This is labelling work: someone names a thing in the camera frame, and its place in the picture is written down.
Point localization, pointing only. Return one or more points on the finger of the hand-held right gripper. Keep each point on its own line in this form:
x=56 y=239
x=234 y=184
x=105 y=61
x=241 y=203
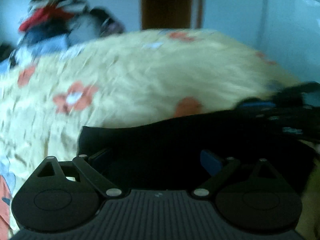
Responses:
x=270 y=118
x=257 y=104

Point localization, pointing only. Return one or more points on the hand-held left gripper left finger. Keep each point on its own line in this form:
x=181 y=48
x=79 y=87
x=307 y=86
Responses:
x=100 y=156

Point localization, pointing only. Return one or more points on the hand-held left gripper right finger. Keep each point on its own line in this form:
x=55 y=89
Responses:
x=210 y=162

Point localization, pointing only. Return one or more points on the black pants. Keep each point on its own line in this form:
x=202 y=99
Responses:
x=162 y=142

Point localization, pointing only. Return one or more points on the yellow floral bed sheet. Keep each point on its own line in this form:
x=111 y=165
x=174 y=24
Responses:
x=125 y=80

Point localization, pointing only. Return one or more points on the brown wooden door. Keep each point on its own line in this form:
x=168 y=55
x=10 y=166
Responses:
x=171 y=5

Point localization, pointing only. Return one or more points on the pile of clothes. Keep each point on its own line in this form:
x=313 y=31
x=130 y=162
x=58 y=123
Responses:
x=62 y=17

